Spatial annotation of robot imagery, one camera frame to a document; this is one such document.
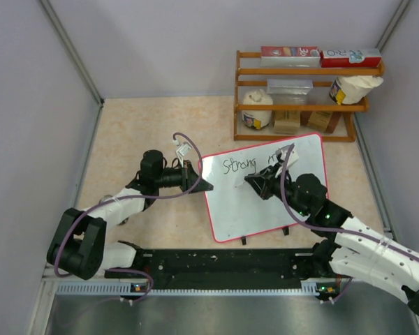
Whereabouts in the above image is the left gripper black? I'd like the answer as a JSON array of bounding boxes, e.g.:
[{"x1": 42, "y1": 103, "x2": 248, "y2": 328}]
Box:
[{"x1": 155, "y1": 160, "x2": 212, "y2": 194}]

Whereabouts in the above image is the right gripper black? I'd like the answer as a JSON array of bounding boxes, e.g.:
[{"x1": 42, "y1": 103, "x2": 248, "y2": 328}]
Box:
[{"x1": 246, "y1": 162, "x2": 309, "y2": 217}]

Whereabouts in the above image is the whiteboard with pink frame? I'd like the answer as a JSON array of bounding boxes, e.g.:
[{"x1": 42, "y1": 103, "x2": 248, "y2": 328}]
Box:
[{"x1": 198, "y1": 132, "x2": 331, "y2": 244}]

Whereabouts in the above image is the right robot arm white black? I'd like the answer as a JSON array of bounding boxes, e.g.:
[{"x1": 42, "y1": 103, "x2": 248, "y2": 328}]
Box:
[{"x1": 244, "y1": 165, "x2": 419, "y2": 317}]

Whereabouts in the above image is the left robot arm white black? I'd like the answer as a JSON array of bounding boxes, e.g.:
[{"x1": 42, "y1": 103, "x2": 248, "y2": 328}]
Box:
[{"x1": 47, "y1": 149, "x2": 214, "y2": 280}]

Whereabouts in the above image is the white flour bag lower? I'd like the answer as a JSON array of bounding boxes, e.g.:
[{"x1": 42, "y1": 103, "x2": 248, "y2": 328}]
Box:
[{"x1": 242, "y1": 89, "x2": 273, "y2": 130}]

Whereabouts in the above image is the white flour bag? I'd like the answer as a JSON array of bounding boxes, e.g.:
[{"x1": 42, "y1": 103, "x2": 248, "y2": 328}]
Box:
[
  {"x1": 329, "y1": 75, "x2": 384, "y2": 105},
  {"x1": 242, "y1": 89, "x2": 273, "y2": 130}
]

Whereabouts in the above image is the brown cardboard box left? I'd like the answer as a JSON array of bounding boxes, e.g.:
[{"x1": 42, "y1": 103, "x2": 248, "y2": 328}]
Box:
[{"x1": 273, "y1": 110, "x2": 300, "y2": 135}]

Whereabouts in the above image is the brown cardboard box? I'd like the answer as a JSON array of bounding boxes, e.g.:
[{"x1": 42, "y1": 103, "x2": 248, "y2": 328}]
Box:
[
  {"x1": 273, "y1": 110, "x2": 300, "y2": 135},
  {"x1": 307, "y1": 111, "x2": 342, "y2": 133}
]

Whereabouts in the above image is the wooden shelf rack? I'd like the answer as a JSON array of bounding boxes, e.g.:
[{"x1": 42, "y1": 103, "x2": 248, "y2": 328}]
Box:
[{"x1": 233, "y1": 52, "x2": 385, "y2": 142}]

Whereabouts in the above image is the brown cardboard box right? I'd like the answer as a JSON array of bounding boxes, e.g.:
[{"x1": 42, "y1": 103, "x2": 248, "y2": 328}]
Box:
[{"x1": 307, "y1": 111, "x2": 342, "y2": 133}]

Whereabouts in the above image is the clear plastic container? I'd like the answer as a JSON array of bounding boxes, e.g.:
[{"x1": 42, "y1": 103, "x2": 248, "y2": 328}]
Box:
[{"x1": 266, "y1": 79, "x2": 314, "y2": 105}]

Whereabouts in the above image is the white flour bag upper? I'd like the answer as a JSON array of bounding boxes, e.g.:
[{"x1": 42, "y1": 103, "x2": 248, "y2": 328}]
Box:
[{"x1": 329, "y1": 75, "x2": 384, "y2": 105}]

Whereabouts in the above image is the red foil box left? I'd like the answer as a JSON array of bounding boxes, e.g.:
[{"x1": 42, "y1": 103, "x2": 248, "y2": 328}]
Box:
[{"x1": 260, "y1": 46, "x2": 321, "y2": 68}]

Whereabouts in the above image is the red white box right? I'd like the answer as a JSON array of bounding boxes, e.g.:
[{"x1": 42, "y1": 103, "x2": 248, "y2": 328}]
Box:
[{"x1": 321, "y1": 48, "x2": 382, "y2": 68}]

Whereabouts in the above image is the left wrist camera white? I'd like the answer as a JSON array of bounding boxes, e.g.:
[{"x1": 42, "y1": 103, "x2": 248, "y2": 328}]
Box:
[{"x1": 172, "y1": 139, "x2": 192, "y2": 162}]

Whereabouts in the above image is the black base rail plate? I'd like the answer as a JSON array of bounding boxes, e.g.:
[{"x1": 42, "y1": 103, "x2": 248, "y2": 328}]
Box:
[{"x1": 131, "y1": 248, "x2": 337, "y2": 290}]

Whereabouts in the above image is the grey slotted cable duct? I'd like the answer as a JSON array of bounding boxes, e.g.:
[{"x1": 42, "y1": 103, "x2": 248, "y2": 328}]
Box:
[{"x1": 57, "y1": 282, "x2": 150, "y2": 296}]

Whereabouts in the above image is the aluminium frame post left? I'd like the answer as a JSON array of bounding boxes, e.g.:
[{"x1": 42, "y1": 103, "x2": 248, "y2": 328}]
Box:
[{"x1": 37, "y1": 0, "x2": 104, "y2": 107}]

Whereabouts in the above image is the aluminium frame post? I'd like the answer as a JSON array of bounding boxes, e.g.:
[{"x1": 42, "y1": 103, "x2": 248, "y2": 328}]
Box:
[
  {"x1": 376, "y1": 0, "x2": 413, "y2": 52},
  {"x1": 37, "y1": 0, "x2": 104, "y2": 107}
]

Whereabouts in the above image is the aluminium frame post right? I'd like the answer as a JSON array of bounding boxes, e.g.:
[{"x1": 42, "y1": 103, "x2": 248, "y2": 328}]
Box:
[{"x1": 376, "y1": 0, "x2": 413, "y2": 52}]

